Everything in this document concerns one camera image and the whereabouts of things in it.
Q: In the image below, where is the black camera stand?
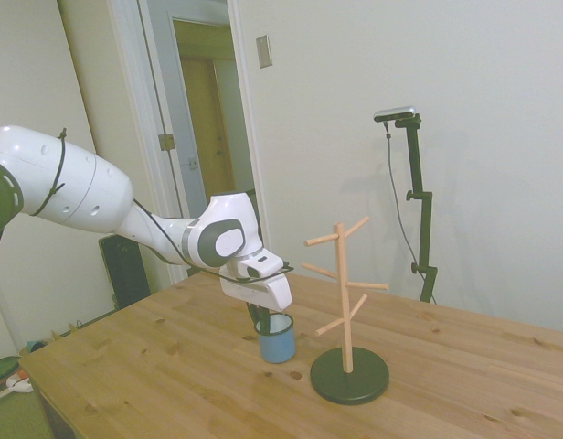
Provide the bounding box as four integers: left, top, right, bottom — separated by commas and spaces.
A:
393, 113, 440, 305

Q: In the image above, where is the grey camera on stand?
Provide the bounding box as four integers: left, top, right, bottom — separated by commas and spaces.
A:
373, 105, 420, 123

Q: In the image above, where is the grey camera cable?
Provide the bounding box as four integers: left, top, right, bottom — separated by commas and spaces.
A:
383, 122, 423, 276

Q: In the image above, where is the wooden mug tree stand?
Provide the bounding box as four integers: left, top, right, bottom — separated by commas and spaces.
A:
302, 216, 391, 407

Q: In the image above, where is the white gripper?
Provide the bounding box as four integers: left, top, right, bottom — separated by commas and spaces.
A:
218, 267, 293, 333

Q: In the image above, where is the white door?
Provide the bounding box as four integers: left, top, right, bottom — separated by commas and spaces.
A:
138, 0, 208, 280

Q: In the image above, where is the white and orange floor item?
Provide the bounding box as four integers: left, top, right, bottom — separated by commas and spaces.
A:
5, 372, 35, 395

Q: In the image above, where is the blue enamel mug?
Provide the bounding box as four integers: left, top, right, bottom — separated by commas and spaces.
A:
254, 313, 295, 365

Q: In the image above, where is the green bowl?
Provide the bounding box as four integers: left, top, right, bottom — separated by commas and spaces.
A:
0, 356, 23, 390

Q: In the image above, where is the black box on floor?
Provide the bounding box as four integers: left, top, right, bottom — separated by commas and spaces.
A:
98, 234, 152, 310

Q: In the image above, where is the metal wall switch plate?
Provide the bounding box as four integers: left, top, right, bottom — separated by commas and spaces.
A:
255, 34, 273, 70

